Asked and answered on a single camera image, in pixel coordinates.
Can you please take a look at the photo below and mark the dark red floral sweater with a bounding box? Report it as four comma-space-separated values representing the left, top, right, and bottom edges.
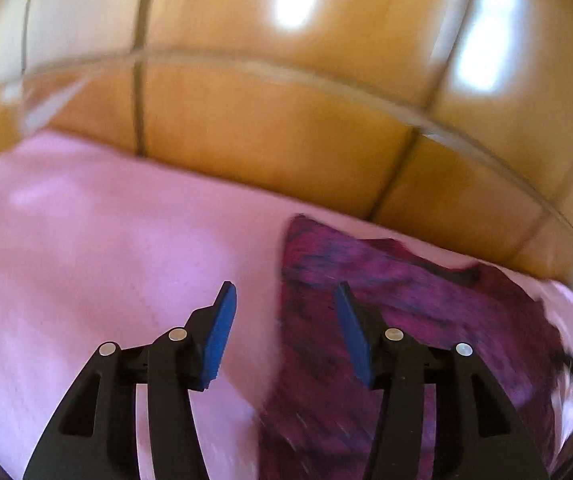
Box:
259, 216, 563, 479

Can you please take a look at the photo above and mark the pink bed sheet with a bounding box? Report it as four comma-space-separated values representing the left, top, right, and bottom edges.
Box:
0, 129, 573, 480

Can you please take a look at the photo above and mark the wooden panelled headboard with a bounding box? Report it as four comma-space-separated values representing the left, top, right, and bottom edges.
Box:
0, 0, 573, 284

